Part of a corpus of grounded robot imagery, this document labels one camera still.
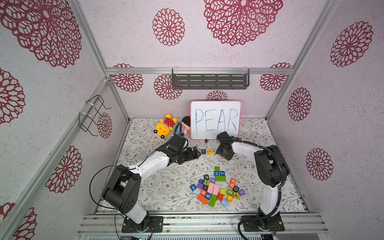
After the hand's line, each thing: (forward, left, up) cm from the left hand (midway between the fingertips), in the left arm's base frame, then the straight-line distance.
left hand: (195, 156), depth 87 cm
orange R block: (-12, -21, -10) cm, 27 cm away
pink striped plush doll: (+27, +7, -3) cm, 28 cm away
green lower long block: (-21, -9, -10) cm, 25 cm away
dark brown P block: (+9, -6, -10) cm, 15 cm away
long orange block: (-21, -4, -9) cm, 23 cm away
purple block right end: (-18, -26, -9) cm, 33 cm away
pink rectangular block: (-15, -10, -9) cm, 21 cm away
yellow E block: (+9, -11, -10) cm, 17 cm away
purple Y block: (-11, -10, -9) cm, 18 cm away
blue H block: (-6, -13, -9) cm, 17 cm away
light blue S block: (-23, -15, -9) cm, 29 cm away
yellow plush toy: (+23, +22, -2) cm, 32 cm away
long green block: (-9, -15, -10) cm, 21 cm away
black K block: (-9, -7, -9) cm, 14 cm away
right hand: (+9, -17, -10) cm, 22 cm away
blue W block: (-15, +1, -9) cm, 18 cm away
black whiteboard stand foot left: (+18, -8, -10) cm, 22 cm away
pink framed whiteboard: (+28, -9, +3) cm, 30 cm away
